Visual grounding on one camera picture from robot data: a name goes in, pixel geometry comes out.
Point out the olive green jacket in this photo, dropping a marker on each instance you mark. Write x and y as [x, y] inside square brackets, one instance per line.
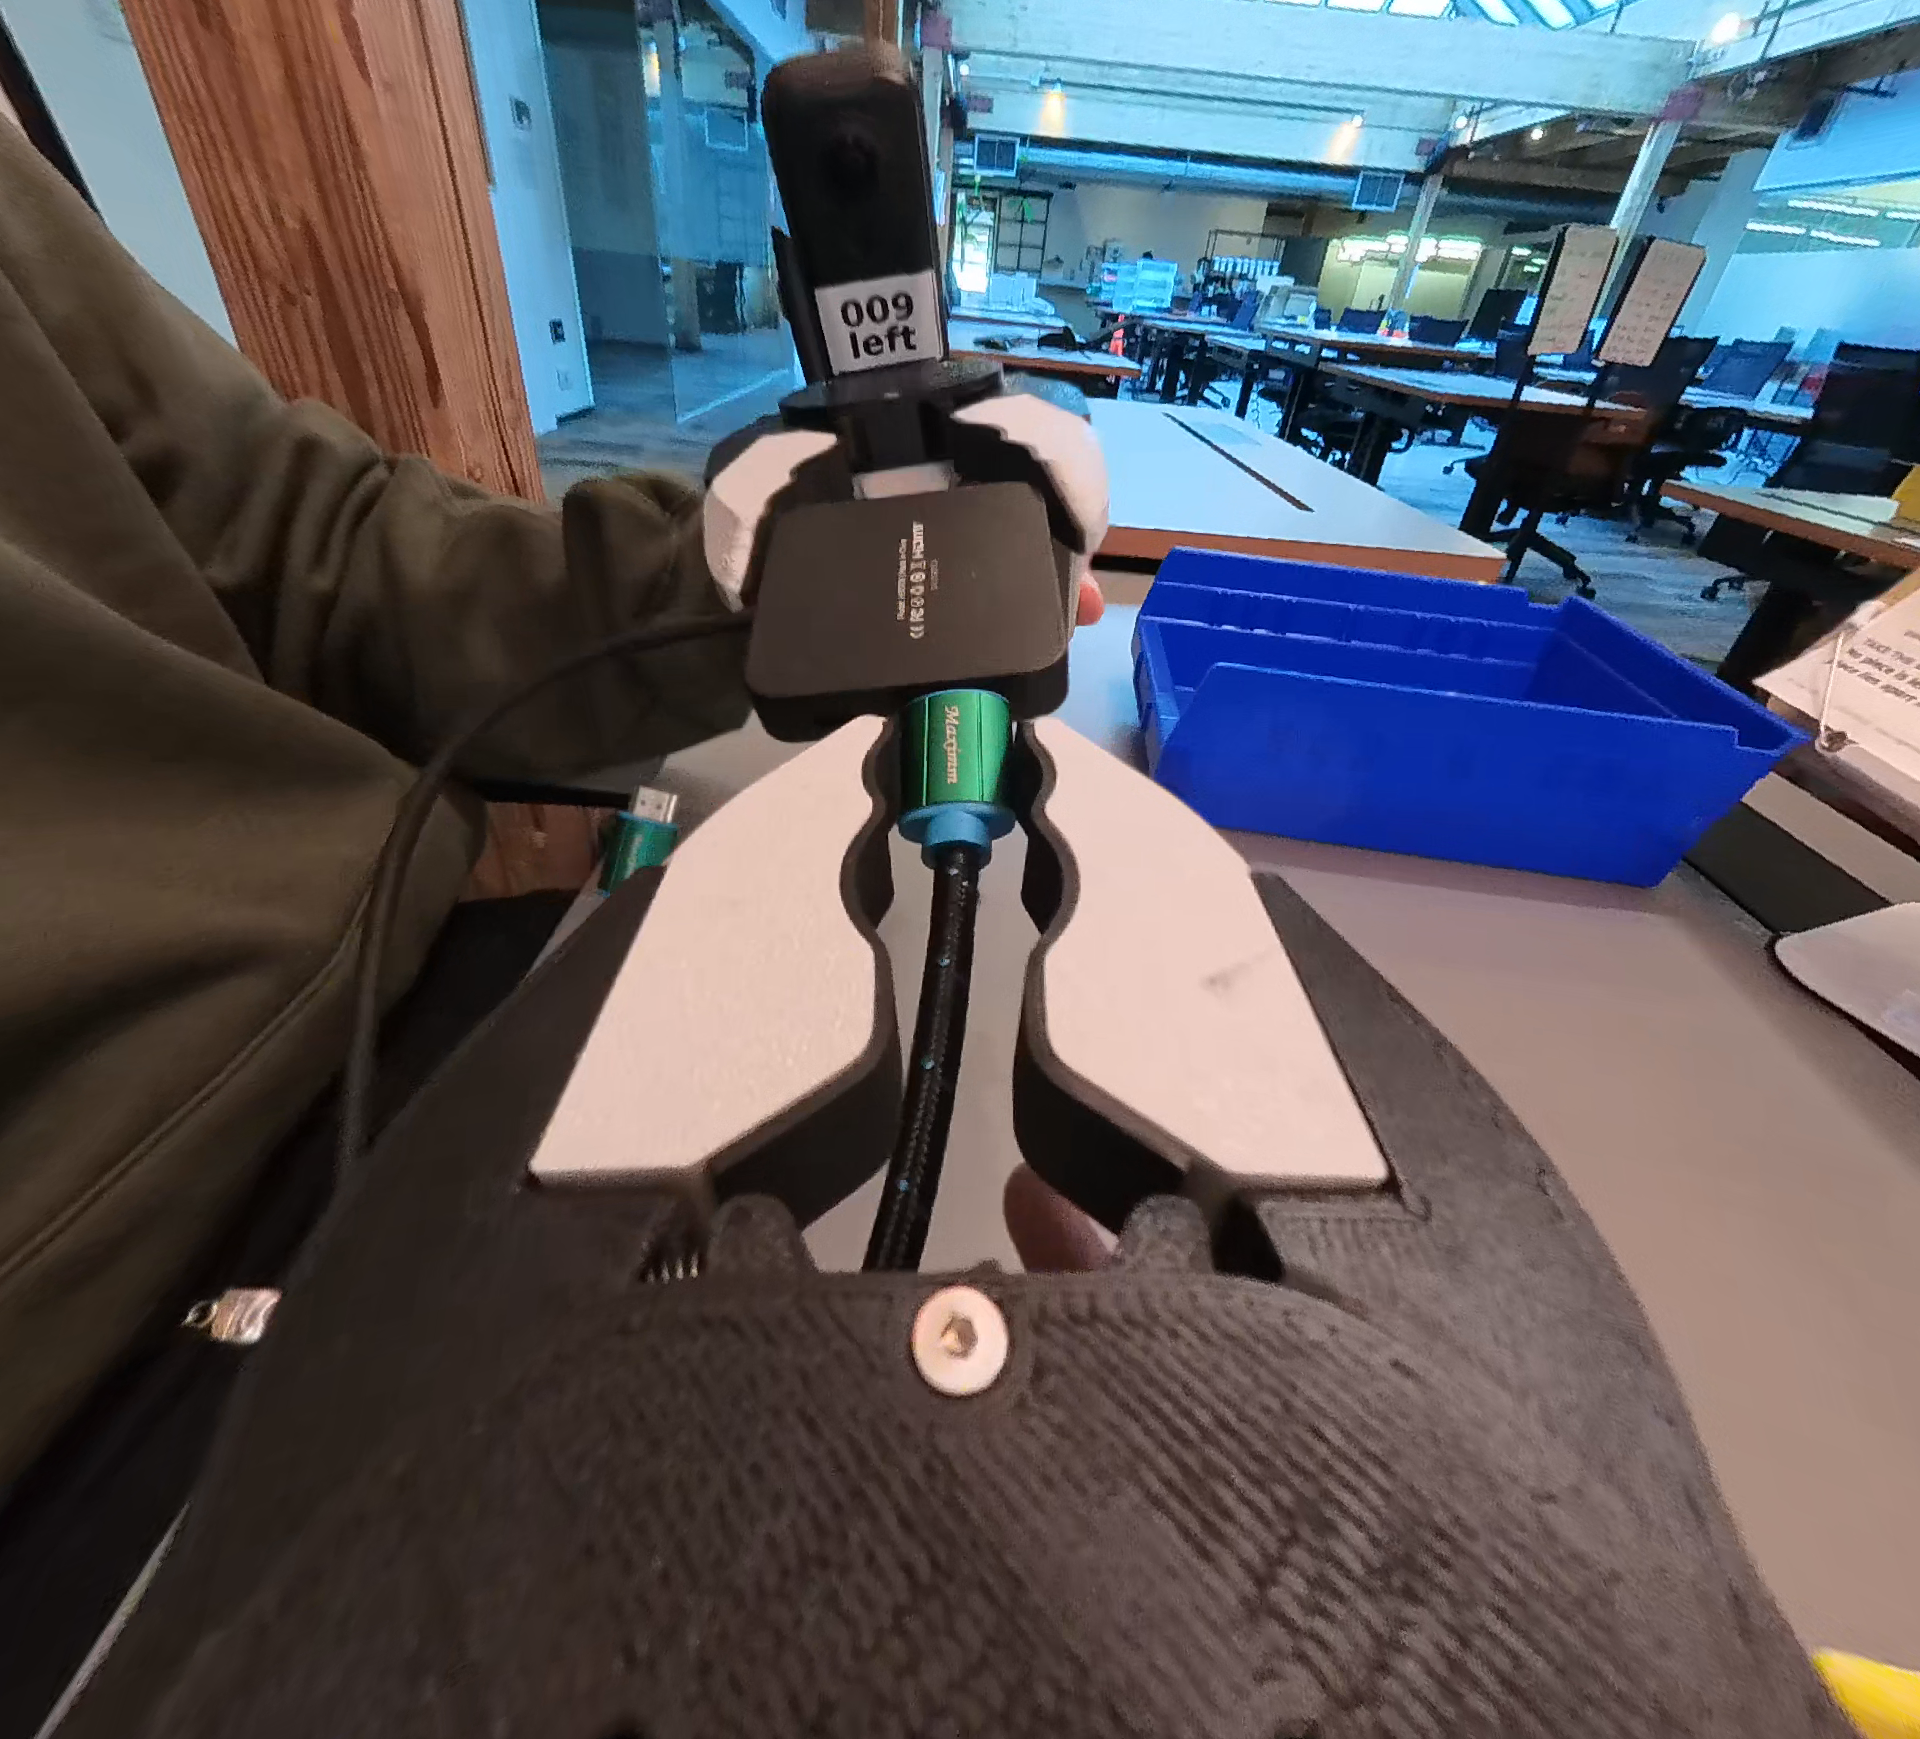
[150, 717]

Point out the printed instruction sheet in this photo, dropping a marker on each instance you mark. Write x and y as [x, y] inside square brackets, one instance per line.
[1859, 690]

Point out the black port hub box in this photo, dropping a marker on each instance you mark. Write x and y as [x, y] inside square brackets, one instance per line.
[915, 600]

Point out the yellow plastic bin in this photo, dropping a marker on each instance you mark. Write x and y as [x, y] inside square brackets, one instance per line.
[1876, 1703]

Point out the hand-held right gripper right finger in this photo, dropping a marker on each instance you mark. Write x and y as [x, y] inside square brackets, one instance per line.
[1201, 1019]

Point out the white stand base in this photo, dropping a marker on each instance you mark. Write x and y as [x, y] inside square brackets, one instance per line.
[1859, 980]

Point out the person's right hand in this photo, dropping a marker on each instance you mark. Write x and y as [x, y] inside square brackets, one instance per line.
[1057, 1222]

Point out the blue plastic bin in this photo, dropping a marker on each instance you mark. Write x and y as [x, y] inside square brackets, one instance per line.
[1424, 778]

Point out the wooden pillar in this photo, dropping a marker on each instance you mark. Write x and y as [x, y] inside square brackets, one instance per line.
[314, 147]

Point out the sheet board on stand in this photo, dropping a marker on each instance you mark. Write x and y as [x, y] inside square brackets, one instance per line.
[1649, 298]
[1571, 285]

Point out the empty grey desk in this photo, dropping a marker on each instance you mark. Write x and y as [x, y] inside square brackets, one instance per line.
[1156, 523]

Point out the black office chair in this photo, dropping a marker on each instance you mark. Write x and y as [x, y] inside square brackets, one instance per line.
[1576, 466]

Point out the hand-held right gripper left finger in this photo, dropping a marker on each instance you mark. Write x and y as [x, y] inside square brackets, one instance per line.
[706, 1019]

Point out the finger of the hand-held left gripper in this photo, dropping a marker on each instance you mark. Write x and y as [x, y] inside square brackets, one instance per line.
[1052, 456]
[742, 517]

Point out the person's left hand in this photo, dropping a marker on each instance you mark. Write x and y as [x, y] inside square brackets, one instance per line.
[1089, 600]

